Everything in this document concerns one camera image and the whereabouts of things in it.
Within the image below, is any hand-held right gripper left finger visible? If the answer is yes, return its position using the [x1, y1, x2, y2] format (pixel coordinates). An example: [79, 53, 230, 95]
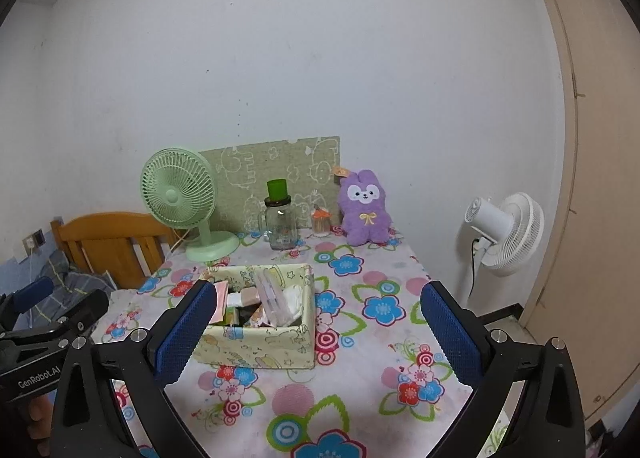
[50, 279, 219, 458]

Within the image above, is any purple plush rabbit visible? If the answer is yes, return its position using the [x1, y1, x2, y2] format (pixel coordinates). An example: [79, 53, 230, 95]
[332, 165, 394, 245]

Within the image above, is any white sock beige end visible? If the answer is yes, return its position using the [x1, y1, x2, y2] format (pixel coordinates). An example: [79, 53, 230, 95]
[227, 288, 261, 309]

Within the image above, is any glass jar with green lid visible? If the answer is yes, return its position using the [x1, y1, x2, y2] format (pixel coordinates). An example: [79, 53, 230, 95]
[257, 179, 299, 251]

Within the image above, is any white standing fan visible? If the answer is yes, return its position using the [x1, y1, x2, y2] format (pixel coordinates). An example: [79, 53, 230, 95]
[457, 192, 545, 309]

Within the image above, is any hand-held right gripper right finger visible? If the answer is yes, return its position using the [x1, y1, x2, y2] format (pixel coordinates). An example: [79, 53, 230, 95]
[421, 281, 587, 458]

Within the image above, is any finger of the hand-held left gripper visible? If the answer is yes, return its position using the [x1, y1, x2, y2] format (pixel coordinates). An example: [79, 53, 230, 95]
[0, 289, 110, 356]
[0, 275, 55, 334]

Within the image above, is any black standing fan cable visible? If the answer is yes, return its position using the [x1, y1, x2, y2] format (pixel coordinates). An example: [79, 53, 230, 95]
[467, 238, 482, 300]

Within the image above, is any pink box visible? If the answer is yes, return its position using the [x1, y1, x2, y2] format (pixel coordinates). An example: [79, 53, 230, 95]
[215, 281, 231, 324]

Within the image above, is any white desk fan cable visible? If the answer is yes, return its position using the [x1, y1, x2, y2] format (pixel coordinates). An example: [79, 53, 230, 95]
[170, 228, 194, 255]

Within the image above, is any clear pale pink packet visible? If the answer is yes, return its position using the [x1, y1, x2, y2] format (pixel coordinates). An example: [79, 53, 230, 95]
[252, 268, 293, 326]

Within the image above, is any black metal frame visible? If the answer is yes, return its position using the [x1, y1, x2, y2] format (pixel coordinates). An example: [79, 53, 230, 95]
[472, 303, 526, 339]

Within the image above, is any person's left hand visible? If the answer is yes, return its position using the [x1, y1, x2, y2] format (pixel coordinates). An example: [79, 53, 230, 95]
[22, 393, 53, 439]

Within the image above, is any green patterned board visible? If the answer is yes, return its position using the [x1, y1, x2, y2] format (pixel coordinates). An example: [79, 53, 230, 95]
[200, 137, 342, 234]

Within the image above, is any white cloth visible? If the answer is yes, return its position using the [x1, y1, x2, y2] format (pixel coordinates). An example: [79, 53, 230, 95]
[282, 283, 313, 324]

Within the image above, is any yellow cartoon print fabric box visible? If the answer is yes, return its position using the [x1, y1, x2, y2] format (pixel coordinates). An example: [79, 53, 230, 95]
[192, 263, 317, 370]

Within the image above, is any beige door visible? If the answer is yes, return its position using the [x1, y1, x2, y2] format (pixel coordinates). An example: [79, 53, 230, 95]
[520, 0, 640, 424]

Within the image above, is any wooden bed headboard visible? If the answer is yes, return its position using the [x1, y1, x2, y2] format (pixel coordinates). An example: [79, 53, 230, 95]
[50, 211, 181, 290]

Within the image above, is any cotton swab jar orange lid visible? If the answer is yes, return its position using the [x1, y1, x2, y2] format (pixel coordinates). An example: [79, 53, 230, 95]
[311, 205, 332, 238]

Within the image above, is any green desk fan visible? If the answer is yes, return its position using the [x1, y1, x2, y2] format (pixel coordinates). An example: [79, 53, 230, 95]
[140, 148, 240, 263]

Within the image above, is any floral tablecloth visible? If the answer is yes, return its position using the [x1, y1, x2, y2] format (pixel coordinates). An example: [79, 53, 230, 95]
[90, 228, 508, 458]

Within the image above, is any grey plaid pillow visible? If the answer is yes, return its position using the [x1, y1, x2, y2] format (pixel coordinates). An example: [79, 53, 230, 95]
[30, 258, 118, 329]

